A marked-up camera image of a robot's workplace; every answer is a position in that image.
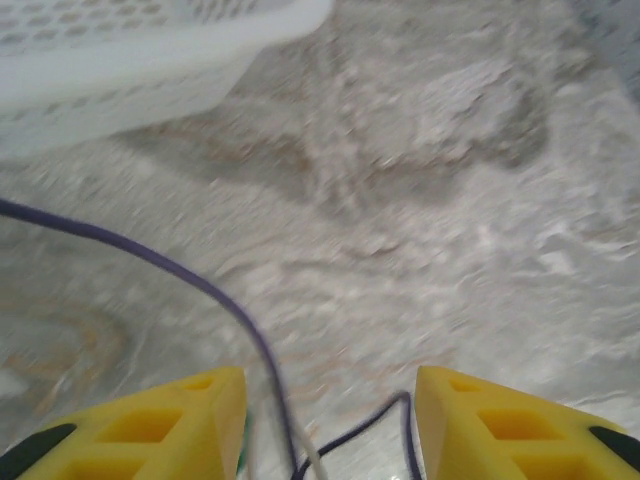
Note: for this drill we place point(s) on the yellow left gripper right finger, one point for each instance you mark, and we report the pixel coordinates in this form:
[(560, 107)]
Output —
[(500, 440)]

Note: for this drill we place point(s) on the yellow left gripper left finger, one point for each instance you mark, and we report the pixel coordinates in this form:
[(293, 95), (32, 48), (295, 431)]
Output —
[(165, 440)]

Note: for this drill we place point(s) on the white perforated plastic basket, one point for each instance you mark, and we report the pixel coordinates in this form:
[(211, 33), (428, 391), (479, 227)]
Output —
[(100, 75)]

